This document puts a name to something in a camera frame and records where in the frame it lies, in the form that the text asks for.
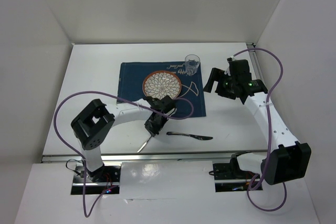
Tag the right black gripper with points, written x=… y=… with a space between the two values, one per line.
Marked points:
x=215 y=75

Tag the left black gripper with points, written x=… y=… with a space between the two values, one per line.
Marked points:
x=155 y=130

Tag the silver fork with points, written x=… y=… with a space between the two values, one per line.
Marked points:
x=145 y=143

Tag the clear drinking glass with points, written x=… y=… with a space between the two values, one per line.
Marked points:
x=192 y=63

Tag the floral ceramic plate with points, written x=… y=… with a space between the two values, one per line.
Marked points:
x=161 y=83

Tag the blue fish placemat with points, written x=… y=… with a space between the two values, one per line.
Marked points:
x=133 y=74

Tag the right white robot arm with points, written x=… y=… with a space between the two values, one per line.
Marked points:
x=287 y=158

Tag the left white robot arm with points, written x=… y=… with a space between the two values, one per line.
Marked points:
x=92 y=125

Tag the silver table knife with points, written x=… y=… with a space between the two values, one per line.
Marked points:
x=198 y=137

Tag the aluminium front rail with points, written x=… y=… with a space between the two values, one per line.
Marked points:
x=189 y=156

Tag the aluminium rail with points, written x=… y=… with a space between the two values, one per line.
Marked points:
x=189 y=156
x=255 y=63

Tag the aluminium right side rail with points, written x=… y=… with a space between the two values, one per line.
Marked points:
x=255 y=63

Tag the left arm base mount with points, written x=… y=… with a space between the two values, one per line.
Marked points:
x=108 y=179

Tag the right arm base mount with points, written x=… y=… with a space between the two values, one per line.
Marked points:
x=229 y=177

